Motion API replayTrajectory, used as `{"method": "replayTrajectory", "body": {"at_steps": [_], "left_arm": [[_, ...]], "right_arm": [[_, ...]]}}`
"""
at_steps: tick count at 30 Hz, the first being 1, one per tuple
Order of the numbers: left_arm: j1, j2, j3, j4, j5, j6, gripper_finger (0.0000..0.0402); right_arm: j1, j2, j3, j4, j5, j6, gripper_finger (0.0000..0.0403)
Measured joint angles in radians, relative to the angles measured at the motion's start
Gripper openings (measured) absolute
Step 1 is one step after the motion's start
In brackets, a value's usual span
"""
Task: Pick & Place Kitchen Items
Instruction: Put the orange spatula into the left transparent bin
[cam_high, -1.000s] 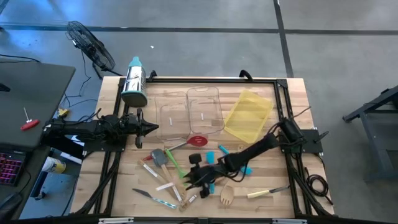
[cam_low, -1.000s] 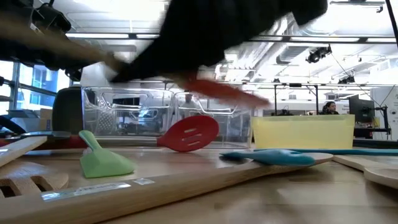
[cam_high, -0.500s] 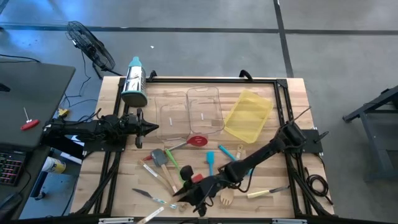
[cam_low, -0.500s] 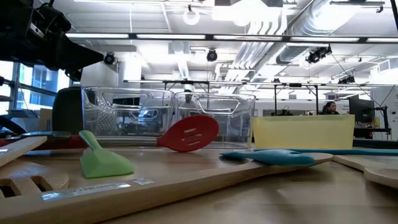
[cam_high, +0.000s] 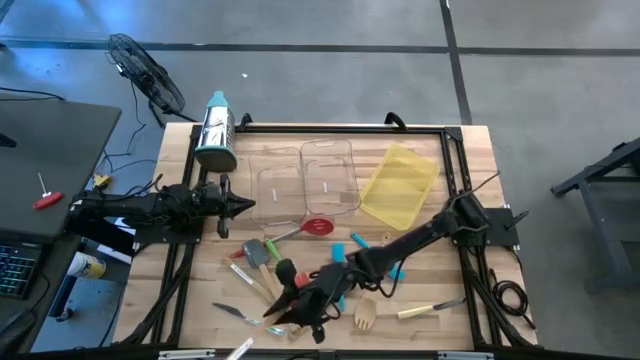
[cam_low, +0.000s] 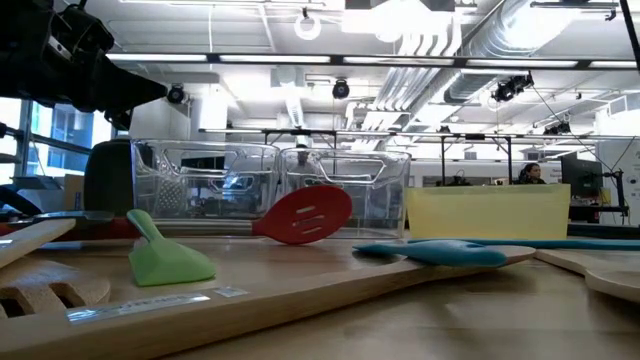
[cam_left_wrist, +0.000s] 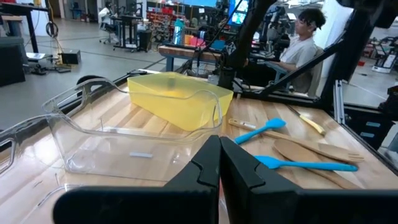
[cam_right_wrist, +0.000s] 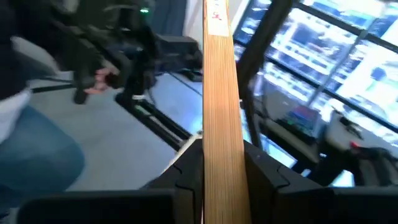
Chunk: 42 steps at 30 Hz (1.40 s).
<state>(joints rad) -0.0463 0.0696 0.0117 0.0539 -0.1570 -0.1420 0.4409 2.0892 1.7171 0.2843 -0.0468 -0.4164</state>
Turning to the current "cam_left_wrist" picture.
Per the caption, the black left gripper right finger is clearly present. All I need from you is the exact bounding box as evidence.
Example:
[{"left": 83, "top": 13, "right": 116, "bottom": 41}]
[{"left": 220, "top": 136, "right": 398, "bottom": 224}]

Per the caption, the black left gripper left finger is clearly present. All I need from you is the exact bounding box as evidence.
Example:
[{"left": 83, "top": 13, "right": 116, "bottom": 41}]
[{"left": 52, "top": 135, "right": 222, "bottom": 224}]

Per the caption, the wooden spoon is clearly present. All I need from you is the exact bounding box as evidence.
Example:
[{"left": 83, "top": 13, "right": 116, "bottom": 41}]
[{"left": 272, "top": 138, "right": 363, "bottom": 190}]

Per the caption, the blue silicone spatula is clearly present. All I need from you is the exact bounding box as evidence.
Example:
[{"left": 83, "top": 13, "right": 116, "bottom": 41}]
[
  {"left": 253, "top": 154, "right": 359, "bottom": 172},
  {"left": 233, "top": 117, "right": 287, "bottom": 146}
]

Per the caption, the cream-handled knife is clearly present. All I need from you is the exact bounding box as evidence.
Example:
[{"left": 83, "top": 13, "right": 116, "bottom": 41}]
[{"left": 285, "top": 104, "right": 327, "bottom": 136}]

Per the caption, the clear plastic bin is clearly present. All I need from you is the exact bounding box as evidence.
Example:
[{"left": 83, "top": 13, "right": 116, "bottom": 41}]
[
  {"left": 42, "top": 77, "right": 223, "bottom": 184},
  {"left": 0, "top": 113, "right": 103, "bottom": 224}
]

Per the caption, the yellow plastic bin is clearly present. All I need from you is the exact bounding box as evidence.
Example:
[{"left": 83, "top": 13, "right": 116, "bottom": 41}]
[{"left": 127, "top": 72, "right": 234, "bottom": 132}]

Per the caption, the grey chair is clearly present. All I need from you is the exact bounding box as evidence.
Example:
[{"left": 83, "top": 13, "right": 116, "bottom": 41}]
[{"left": 306, "top": 46, "right": 325, "bottom": 95}]

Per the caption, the wooden workbench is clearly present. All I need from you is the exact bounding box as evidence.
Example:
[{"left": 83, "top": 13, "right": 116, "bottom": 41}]
[{"left": 157, "top": 45, "right": 223, "bottom": 73}]

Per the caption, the person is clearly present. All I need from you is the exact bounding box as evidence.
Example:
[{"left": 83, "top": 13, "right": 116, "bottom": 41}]
[
  {"left": 247, "top": 7, "right": 327, "bottom": 94},
  {"left": 98, "top": 1, "right": 119, "bottom": 26}
]

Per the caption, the black trash bin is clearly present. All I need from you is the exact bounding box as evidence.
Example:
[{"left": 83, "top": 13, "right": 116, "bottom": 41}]
[{"left": 137, "top": 29, "right": 153, "bottom": 53}]

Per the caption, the blue water bottle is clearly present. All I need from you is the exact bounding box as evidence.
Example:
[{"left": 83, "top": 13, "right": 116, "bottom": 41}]
[{"left": 172, "top": 17, "right": 187, "bottom": 46}]

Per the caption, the black box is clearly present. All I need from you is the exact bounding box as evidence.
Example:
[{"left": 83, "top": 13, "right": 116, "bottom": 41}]
[{"left": 60, "top": 49, "right": 82, "bottom": 65}]

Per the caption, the black standing desk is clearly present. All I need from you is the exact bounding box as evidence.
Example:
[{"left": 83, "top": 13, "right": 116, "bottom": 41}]
[{"left": 111, "top": 14, "right": 147, "bottom": 52}]

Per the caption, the black cabinet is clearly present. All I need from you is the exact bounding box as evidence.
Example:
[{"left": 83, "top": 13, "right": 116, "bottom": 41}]
[{"left": 0, "top": 36, "right": 26, "bottom": 87}]

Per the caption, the silver hinge bracket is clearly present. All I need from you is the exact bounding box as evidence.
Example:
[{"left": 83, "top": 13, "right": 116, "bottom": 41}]
[{"left": 333, "top": 80, "right": 345, "bottom": 124}]

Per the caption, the black clamp handle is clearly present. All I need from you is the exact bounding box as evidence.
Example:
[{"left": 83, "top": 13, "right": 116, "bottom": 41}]
[{"left": 76, "top": 74, "right": 105, "bottom": 94}]

